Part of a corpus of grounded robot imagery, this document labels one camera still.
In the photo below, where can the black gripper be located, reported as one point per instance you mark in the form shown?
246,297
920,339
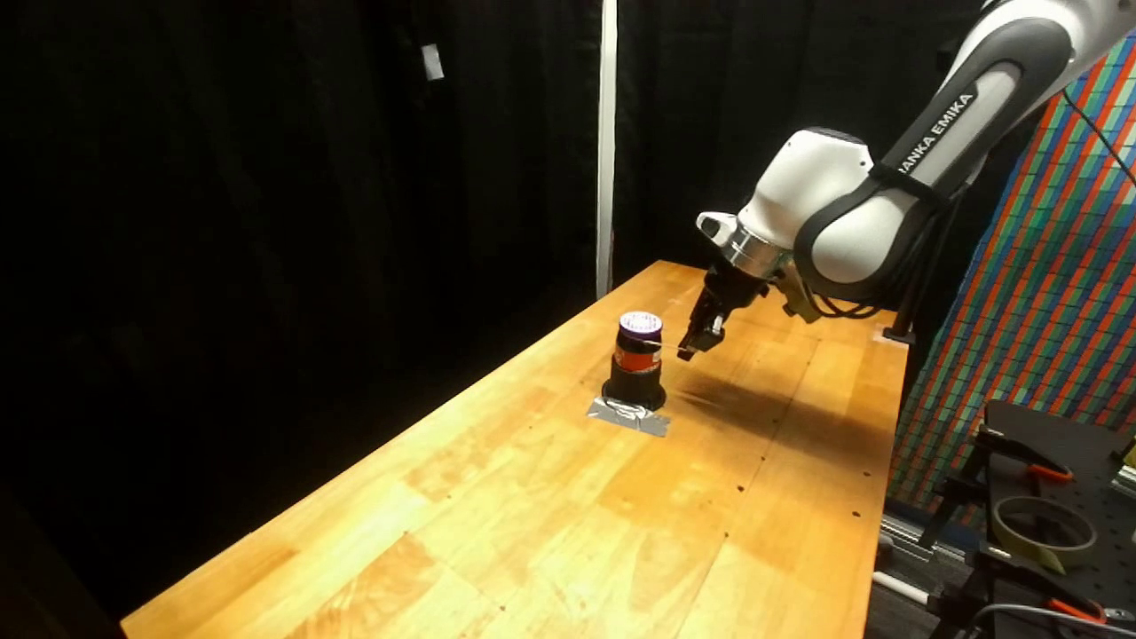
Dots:
737,288

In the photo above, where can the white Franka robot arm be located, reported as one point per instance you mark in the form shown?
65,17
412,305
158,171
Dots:
898,180

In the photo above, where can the dark cup with red band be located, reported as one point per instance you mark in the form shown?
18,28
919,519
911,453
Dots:
636,355

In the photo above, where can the white vertical pole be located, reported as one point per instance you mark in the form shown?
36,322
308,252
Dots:
605,143

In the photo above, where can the colourful striped panel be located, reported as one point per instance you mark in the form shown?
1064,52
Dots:
1042,297

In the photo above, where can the black perforated board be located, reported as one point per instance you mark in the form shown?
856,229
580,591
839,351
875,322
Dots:
1068,447

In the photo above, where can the white tag on curtain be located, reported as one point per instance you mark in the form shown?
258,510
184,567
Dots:
435,62

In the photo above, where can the pale masking tape roll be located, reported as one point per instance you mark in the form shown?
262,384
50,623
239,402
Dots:
1042,532

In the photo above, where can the black curtain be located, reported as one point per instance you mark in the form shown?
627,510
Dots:
296,234

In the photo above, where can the aluminium frame rail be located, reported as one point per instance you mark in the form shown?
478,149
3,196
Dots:
926,554

